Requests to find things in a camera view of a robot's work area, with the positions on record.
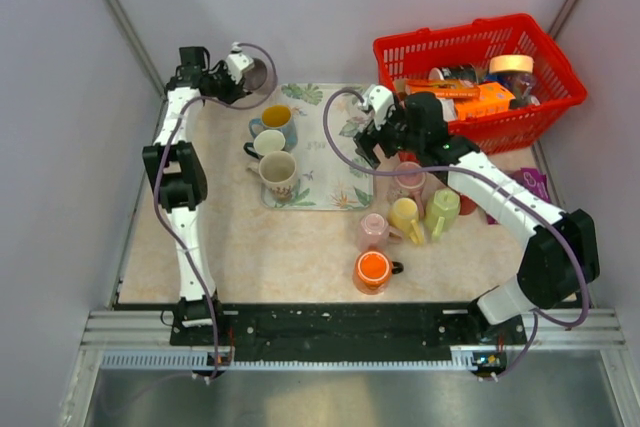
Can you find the orange rectangular box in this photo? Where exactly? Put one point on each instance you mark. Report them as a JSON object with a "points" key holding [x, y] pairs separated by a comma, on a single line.
{"points": [[448, 89]]}

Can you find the red plastic basket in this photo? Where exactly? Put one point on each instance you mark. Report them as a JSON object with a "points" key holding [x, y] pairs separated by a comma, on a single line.
{"points": [[412, 55]]}

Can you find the red mug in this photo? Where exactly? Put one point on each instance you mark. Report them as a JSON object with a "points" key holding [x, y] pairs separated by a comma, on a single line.
{"points": [[467, 206]]}

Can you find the clear plastic bottle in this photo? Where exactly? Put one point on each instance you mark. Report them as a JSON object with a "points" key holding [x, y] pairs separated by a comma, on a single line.
{"points": [[521, 85]]}

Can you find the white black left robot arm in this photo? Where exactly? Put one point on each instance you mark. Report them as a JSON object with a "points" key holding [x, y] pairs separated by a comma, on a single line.
{"points": [[176, 175]]}

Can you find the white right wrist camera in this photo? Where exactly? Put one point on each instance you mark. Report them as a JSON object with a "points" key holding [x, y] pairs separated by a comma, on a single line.
{"points": [[377, 100]]}

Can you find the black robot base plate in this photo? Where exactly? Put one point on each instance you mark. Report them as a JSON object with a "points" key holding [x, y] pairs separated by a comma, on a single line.
{"points": [[348, 332]]}

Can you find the yellow mug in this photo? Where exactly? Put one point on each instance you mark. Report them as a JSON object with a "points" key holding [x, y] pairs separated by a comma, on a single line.
{"points": [[404, 216]]}

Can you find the pink ghost pattern mug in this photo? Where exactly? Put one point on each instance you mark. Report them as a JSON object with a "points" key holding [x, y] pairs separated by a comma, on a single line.
{"points": [[409, 183]]}

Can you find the lilac purple mug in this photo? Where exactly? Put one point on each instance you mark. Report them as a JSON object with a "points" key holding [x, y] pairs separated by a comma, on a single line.
{"points": [[256, 76]]}

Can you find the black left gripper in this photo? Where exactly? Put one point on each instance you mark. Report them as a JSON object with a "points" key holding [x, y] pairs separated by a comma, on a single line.
{"points": [[235, 90]]}

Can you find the dark green mug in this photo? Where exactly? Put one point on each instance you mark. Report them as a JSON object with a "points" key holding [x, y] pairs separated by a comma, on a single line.
{"points": [[264, 143]]}

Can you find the masking tape roll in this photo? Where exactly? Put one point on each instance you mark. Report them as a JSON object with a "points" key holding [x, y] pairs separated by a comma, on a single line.
{"points": [[511, 63]]}

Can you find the floral white serving tray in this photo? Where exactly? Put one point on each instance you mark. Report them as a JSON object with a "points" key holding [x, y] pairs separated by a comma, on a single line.
{"points": [[325, 182]]}

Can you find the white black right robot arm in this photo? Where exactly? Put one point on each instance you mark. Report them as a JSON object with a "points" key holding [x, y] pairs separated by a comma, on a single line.
{"points": [[560, 248]]}

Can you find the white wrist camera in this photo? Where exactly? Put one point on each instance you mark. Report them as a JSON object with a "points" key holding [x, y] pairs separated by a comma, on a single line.
{"points": [[377, 100], [238, 64]]}

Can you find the lime green faceted mug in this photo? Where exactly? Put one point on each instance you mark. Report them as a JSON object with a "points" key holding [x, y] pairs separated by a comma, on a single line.
{"points": [[442, 209]]}

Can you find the pale pink faceted mug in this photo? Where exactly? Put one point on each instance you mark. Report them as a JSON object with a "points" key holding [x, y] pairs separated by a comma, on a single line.
{"points": [[375, 232]]}

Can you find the aluminium rail frame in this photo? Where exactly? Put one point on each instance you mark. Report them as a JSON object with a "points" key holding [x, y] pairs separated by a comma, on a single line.
{"points": [[331, 363]]}

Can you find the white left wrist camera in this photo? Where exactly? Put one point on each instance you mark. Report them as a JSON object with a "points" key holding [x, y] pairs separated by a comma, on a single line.
{"points": [[238, 64]]}

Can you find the orange snack box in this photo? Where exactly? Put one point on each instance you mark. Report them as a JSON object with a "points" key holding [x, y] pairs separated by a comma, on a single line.
{"points": [[493, 99]]}

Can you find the light blue butterfly mug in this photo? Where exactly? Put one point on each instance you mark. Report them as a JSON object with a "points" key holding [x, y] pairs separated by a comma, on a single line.
{"points": [[279, 118]]}

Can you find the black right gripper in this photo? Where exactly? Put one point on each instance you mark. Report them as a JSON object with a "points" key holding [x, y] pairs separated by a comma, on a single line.
{"points": [[371, 138]]}

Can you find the purple snack packet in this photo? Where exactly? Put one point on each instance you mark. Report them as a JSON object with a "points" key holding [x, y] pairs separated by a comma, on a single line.
{"points": [[530, 180]]}

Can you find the orange mug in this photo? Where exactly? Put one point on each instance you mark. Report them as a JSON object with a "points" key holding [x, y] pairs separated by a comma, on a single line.
{"points": [[373, 270]]}

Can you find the black printed can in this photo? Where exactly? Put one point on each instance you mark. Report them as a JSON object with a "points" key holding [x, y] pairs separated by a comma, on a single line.
{"points": [[462, 72]]}

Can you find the cream floral mug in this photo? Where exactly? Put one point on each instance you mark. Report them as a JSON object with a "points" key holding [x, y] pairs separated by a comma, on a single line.
{"points": [[278, 172]]}

